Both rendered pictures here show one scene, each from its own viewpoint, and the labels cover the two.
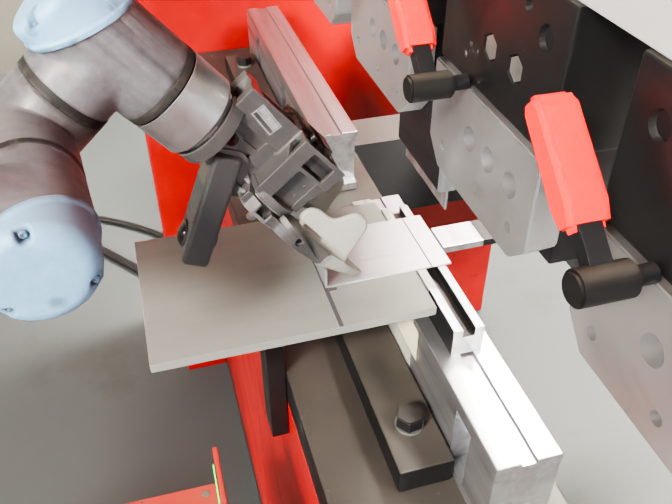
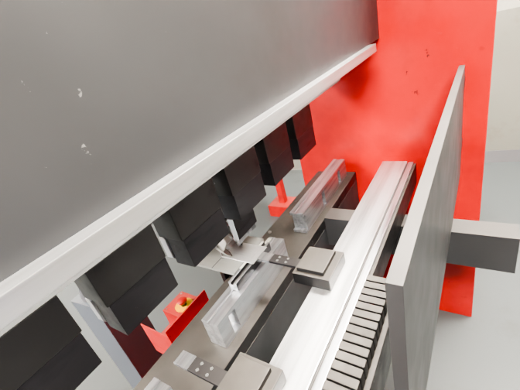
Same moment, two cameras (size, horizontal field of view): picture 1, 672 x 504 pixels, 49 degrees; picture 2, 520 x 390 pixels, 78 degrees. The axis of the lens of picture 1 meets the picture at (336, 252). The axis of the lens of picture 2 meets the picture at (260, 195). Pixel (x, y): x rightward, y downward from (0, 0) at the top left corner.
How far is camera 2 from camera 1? 85 cm
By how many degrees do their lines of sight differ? 47
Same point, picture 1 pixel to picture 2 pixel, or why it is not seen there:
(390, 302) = (227, 267)
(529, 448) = (213, 319)
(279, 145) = not seen: hidden behind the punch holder
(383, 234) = (251, 248)
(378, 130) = (339, 214)
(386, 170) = (338, 230)
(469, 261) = (460, 288)
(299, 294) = (215, 255)
